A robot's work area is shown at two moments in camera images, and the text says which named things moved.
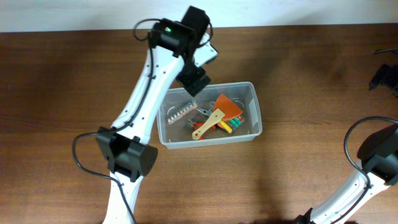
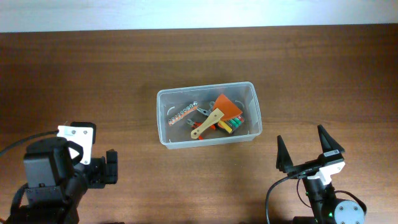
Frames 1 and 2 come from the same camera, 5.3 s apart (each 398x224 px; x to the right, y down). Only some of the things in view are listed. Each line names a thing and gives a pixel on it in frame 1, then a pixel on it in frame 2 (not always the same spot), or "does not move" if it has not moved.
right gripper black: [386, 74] -> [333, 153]
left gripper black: [190, 81] -> [106, 175]
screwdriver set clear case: [231, 124] does not move
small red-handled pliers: [196, 125] does not move
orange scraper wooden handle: [224, 108] does not move
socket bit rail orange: [183, 111] does not move
